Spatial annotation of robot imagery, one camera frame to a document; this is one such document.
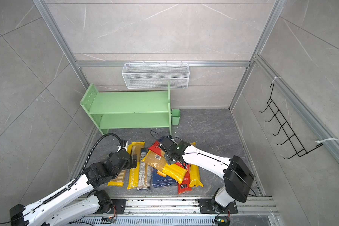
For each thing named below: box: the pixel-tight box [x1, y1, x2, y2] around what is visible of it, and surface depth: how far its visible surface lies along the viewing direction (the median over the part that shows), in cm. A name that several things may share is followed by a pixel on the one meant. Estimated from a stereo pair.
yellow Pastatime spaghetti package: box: [127, 141, 146, 190], surface depth 83 cm
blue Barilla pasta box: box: [152, 167, 178, 189], surface depth 79 cm
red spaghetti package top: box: [147, 140, 162, 157], surface depth 88 cm
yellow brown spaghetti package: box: [141, 150, 189, 185], surface depth 81 cm
